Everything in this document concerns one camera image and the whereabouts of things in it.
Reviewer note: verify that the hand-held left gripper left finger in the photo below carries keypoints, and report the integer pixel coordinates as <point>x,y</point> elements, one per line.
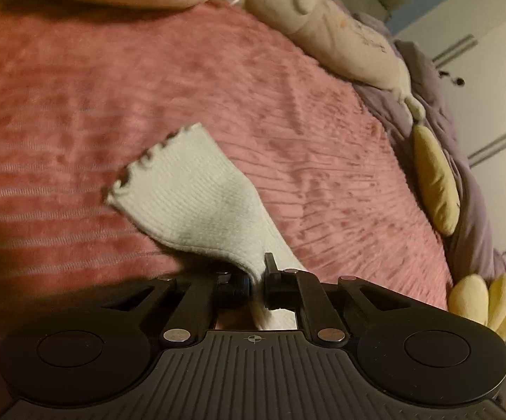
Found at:
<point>234,292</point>

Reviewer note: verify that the cream long plush toy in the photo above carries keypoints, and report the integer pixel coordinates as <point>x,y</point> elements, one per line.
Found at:
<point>336,30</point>

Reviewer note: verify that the white knitted garment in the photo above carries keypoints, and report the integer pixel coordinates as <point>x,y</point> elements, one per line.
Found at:
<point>191,197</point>

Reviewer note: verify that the purple duvet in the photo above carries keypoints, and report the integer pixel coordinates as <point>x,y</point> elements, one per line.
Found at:
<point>467,210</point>

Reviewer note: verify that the yellow flower cushion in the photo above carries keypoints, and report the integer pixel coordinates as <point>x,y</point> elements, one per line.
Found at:
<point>476,299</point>

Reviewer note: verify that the yellow leaf cushion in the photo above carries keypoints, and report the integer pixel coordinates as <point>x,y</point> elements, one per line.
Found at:
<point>436,179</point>

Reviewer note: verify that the pink ribbed blanket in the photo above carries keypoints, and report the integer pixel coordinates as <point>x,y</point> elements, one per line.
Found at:
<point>104,96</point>

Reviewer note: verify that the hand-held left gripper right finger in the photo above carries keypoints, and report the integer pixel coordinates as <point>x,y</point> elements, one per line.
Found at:
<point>280,292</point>

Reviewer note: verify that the white wardrobe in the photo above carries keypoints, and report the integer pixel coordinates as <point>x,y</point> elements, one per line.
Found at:
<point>489,78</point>

